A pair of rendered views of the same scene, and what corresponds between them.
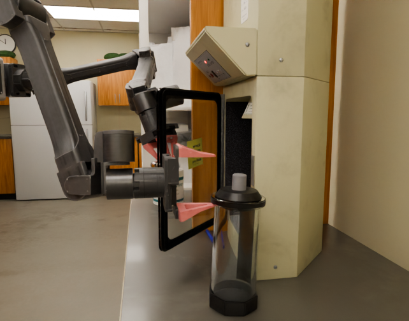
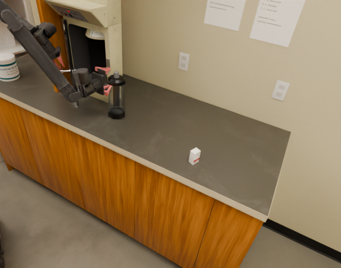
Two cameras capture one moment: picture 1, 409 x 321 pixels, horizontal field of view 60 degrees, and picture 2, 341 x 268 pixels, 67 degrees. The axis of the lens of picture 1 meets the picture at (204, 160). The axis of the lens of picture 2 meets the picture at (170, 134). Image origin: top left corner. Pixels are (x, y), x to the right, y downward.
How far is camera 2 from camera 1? 98 cm
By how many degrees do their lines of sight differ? 58
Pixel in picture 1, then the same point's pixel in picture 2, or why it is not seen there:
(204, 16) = not seen: outside the picture
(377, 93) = (127, 10)
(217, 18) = not seen: outside the picture
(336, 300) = (140, 101)
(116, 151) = (87, 79)
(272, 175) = (114, 65)
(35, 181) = not seen: outside the picture
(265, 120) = (111, 44)
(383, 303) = (151, 97)
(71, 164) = (68, 89)
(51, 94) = (48, 61)
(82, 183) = (77, 95)
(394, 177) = (138, 48)
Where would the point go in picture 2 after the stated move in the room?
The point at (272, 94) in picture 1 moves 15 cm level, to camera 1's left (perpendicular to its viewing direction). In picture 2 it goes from (113, 33) to (90, 38)
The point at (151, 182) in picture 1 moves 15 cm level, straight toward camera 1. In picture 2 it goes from (98, 86) to (123, 96)
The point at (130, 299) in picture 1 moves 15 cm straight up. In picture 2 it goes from (84, 128) to (81, 105)
